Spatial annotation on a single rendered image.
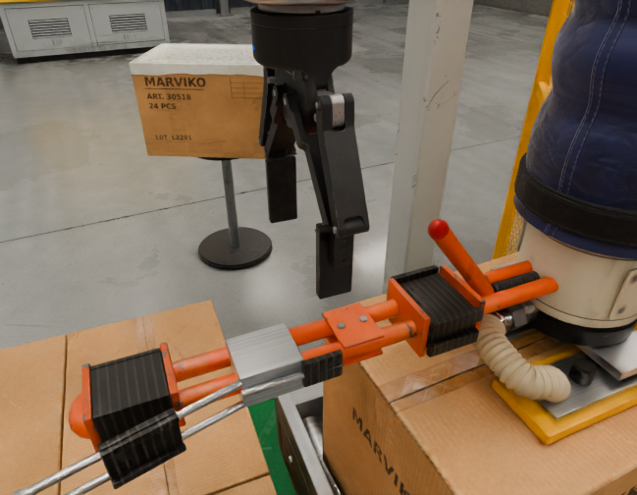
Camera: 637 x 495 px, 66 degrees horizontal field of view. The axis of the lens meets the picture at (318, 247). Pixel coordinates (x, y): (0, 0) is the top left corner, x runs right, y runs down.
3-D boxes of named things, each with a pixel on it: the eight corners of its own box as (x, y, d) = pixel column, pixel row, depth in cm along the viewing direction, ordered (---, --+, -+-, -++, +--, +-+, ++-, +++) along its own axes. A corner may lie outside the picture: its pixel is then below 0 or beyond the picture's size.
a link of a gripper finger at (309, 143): (327, 93, 39) (332, 84, 38) (362, 227, 38) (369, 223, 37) (281, 99, 38) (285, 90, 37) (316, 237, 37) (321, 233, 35)
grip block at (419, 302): (435, 296, 66) (441, 259, 63) (482, 342, 59) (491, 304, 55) (381, 311, 64) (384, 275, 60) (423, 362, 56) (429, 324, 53)
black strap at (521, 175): (597, 156, 75) (606, 131, 73) (763, 227, 57) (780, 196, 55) (478, 181, 67) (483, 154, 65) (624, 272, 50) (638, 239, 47)
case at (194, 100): (291, 128, 248) (288, 44, 226) (281, 159, 215) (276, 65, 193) (175, 126, 252) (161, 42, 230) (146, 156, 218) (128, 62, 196)
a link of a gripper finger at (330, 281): (350, 216, 39) (354, 220, 38) (347, 286, 42) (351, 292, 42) (315, 223, 38) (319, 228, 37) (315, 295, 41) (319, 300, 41)
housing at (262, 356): (285, 348, 58) (284, 319, 55) (306, 390, 53) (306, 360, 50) (228, 365, 56) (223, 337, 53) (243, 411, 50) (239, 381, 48)
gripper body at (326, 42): (375, 9, 33) (367, 140, 38) (327, -4, 40) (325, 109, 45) (269, 15, 31) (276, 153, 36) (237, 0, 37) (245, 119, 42)
